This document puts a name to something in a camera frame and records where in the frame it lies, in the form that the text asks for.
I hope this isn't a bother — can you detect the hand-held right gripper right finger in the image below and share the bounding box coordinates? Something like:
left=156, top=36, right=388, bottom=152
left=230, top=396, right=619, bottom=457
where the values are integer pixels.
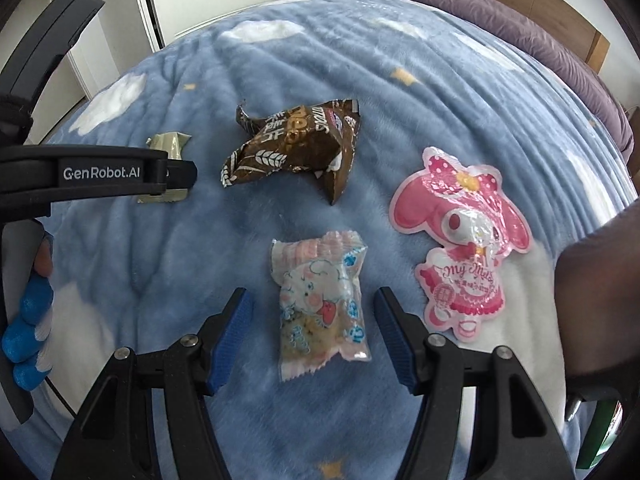
left=374, top=286, right=576, bottom=480

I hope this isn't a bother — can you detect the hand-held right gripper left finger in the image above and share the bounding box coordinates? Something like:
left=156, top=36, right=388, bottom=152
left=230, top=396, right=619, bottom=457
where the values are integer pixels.
left=50, top=287, right=254, bottom=480

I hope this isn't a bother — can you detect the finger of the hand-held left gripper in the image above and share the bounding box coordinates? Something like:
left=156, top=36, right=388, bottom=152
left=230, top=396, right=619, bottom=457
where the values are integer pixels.
left=165, top=159, right=197, bottom=195
left=0, top=0, right=106, bottom=111

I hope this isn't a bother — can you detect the pale green snack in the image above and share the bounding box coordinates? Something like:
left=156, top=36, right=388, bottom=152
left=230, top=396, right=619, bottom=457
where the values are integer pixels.
left=137, top=132, right=192, bottom=206

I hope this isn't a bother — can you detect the clear cartoon-print snack packet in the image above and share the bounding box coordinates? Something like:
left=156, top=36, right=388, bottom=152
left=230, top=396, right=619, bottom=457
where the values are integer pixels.
left=271, top=230, right=373, bottom=383

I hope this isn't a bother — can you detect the pink character-shaped candy packet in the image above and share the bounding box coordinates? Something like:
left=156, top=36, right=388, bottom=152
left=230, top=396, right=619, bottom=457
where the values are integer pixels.
left=389, top=146, right=533, bottom=345

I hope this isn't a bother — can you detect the brown snack wrapper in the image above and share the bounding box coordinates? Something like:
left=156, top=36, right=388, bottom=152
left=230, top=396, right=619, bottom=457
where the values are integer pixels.
left=221, top=98, right=362, bottom=207

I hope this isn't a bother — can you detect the person's left hand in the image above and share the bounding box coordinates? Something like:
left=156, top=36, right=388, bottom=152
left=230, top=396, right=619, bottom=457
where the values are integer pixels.
left=0, top=230, right=56, bottom=391

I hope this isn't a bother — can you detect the blue cloud-print blanket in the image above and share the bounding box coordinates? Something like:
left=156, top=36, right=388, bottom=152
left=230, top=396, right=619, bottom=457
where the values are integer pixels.
left=0, top=0, right=640, bottom=480

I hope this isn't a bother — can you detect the wooden headboard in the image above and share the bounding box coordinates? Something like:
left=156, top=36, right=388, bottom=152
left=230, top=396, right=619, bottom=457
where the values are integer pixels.
left=480, top=0, right=611, bottom=73

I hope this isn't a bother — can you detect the black cable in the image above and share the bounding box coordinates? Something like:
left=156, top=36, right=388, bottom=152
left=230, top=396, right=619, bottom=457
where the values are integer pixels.
left=45, top=375, right=78, bottom=418

